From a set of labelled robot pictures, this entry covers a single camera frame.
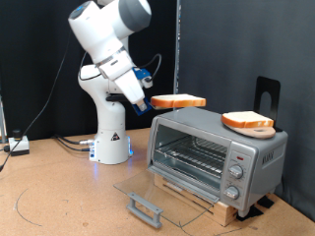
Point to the white bread slice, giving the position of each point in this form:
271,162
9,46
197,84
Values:
246,118
177,100

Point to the black curtain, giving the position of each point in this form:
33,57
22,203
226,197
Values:
32,49

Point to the silver oven knob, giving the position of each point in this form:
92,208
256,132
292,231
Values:
232,192
236,171

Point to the black foam pad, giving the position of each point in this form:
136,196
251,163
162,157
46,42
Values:
265,201
251,213

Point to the emergency stop button box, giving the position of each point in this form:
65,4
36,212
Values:
19,146

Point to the vertical aluminium pole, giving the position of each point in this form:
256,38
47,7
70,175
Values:
177,49

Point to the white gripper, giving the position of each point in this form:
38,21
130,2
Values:
126,82

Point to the black metal bookend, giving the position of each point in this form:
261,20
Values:
266,86

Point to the grey curtain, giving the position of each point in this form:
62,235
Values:
246,42

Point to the small wooden cutting board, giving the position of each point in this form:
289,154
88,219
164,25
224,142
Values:
259,132

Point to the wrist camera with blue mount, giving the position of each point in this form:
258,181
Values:
141,73

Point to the slatted wooden block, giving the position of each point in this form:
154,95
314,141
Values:
226,213

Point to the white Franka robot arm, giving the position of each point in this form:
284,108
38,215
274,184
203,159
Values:
110,131

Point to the thin metal stand post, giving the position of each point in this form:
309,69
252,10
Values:
2,121

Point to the silver toaster oven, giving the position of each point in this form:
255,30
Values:
210,128

